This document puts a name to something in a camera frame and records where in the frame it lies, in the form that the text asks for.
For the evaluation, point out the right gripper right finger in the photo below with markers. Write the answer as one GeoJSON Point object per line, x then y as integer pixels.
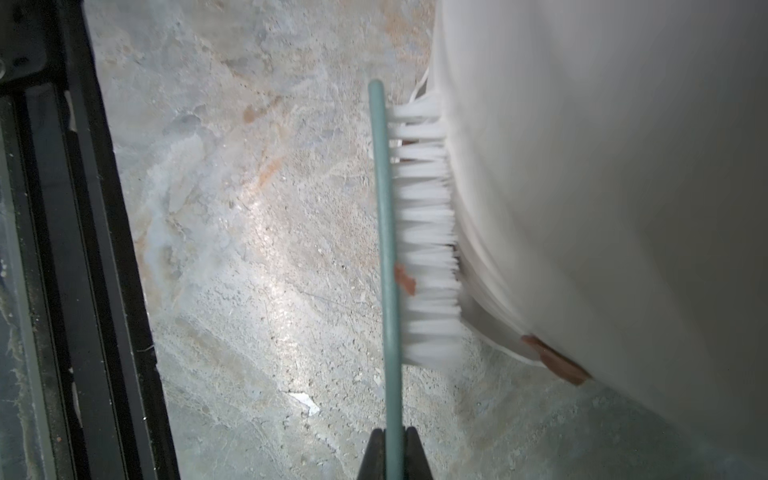
{"type": "Point", "coordinates": [416, 465]}

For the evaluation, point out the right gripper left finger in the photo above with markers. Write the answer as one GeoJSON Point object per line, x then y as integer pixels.
{"type": "Point", "coordinates": [373, 465]}

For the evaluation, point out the green scrub brush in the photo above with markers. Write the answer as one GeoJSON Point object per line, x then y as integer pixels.
{"type": "Point", "coordinates": [419, 265]}

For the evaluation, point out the white ceramic pot with mud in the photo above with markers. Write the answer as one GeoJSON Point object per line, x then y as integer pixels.
{"type": "Point", "coordinates": [610, 176]}

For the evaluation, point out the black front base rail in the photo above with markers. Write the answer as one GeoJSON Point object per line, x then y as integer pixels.
{"type": "Point", "coordinates": [81, 395]}

